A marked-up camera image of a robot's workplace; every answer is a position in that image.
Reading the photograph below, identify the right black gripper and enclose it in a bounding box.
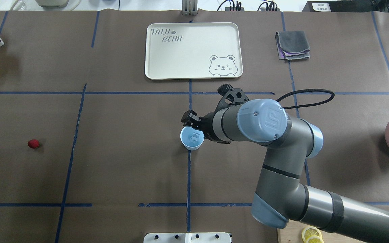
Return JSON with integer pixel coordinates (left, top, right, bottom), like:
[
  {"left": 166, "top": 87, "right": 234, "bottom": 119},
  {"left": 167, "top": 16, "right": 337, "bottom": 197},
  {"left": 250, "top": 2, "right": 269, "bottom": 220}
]
[{"left": 181, "top": 110, "right": 217, "bottom": 140}]

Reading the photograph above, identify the clear ice cube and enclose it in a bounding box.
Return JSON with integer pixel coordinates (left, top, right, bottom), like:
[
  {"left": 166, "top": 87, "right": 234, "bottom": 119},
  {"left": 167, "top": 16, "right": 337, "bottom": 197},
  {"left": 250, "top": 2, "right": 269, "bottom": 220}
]
[{"left": 188, "top": 132, "right": 201, "bottom": 144}]

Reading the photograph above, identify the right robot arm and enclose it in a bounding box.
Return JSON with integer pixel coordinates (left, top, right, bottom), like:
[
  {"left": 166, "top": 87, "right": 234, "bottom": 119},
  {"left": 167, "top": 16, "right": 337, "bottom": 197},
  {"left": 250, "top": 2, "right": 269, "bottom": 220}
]
[{"left": 181, "top": 99, "right": 389, "bottom": 243}]

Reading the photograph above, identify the light blue plastic cup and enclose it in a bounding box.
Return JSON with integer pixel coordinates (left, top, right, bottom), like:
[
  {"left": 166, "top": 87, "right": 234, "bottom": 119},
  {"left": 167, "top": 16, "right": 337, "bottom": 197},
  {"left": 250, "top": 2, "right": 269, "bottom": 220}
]
[{"left": 180, "top": 127, "right": 204, "bottom": 151}]

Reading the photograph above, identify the cream bear serving tray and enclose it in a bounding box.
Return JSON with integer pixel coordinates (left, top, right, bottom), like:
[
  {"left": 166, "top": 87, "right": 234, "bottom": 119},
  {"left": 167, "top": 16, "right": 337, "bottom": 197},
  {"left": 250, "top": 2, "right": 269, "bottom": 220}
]
[{"left": 145, "top": 23, "right": 243, "bottom": 80}]

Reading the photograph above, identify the folded grey cloth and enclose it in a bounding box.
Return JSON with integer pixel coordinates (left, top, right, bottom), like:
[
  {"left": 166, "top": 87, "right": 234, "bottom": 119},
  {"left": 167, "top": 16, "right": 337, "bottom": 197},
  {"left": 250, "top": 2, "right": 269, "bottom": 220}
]
[{"left": 275, "top": 31, "right": 310, "bottom": 60}]

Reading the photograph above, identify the bamboo cutting board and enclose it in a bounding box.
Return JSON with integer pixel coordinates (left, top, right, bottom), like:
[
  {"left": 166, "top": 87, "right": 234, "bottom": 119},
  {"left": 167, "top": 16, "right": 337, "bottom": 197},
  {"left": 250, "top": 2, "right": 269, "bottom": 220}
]
[{"left": 277, "top": 220, "right": 362, "bottom": 243}]

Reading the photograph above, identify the red strawberry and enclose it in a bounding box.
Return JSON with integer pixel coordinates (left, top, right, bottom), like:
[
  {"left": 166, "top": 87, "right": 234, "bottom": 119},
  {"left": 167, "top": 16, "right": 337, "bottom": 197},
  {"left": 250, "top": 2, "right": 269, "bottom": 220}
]
[{"left": 27, "top": 139, "right": 40, "bottom": 149}]

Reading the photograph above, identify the lemon slice stack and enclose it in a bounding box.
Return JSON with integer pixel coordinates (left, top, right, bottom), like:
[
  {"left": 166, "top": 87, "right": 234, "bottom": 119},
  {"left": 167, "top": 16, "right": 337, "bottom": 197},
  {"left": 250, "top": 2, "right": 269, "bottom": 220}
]
[{"left": 301, "top": 226, "right": 324, "bottom": 243}]

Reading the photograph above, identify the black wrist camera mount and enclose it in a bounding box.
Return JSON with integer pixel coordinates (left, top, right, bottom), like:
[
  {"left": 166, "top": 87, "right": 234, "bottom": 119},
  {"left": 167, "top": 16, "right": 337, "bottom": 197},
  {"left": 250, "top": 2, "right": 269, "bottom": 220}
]
[{"left": 214, "top": 84, "right": 250, "bottom": 114}]

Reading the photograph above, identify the aluminium frame post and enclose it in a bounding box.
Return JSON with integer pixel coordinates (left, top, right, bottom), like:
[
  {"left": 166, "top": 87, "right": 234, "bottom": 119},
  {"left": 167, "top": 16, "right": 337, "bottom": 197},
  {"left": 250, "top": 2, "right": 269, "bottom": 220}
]
[{"left": 182, "top": 0, "right": 199, "bottom": 16}]

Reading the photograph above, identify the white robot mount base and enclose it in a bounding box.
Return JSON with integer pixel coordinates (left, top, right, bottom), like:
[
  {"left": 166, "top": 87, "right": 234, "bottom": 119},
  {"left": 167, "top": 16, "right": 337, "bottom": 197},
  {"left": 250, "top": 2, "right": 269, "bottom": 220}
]
[{"left": 143, "top": 232, "right": 233, "bottom": 243}]

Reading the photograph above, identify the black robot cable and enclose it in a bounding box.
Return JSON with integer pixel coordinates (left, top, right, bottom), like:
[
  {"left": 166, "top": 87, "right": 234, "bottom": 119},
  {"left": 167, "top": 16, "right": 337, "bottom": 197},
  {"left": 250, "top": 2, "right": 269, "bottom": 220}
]
[{"left": 276, "top": 89, "right": 335, "bottom": 110}]

